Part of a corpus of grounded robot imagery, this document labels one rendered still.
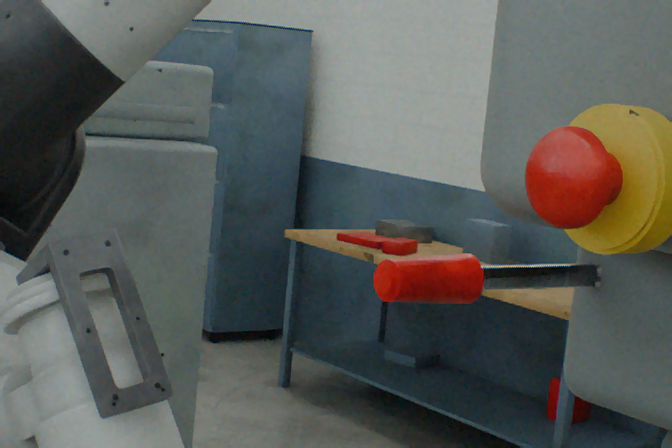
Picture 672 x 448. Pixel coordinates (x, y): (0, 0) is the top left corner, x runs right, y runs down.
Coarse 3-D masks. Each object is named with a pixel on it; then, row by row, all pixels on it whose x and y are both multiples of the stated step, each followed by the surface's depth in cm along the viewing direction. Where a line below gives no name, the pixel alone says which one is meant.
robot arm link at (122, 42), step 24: (48, 0) 76; (72, 0) 76; (96, 0) 76; (120, 0) 76; (144, 0) 77; (168, 0) 77; (192, 0) 78; (72, 24) 76; (96, 24) 76; (120, 24) 77; (144, 24) 77; (168, 24) 78; (96, 48) 76; (120, 48) 77; (144, 48) 78; (120, 72) 79
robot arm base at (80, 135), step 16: (80, 128) 84; (80, 144) 83; (64, 160) 81; (80, 160) 82; (64, 176) 81; (48, 192) 81; (64, 192) 82; (32, 208) 81; (48, 208) 81; (0, 224) 79; (16, 224) 81; (32, 224) 81; (48, 224) 81; (16, 240) 80; (32, 240) 81; (16, 256) 80
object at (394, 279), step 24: (384, 264) 58; (408, 264) 58; (432, 264) 59; (456, 264) 59; (480, 264) 60; (552, 264) 64; (576, 264) 65; (384, 288) 58; (408, 288) 58; (432, 288) 58; (456, 288) 59; (480, 288) 60; (504, 288) 62; (528, 288) 63
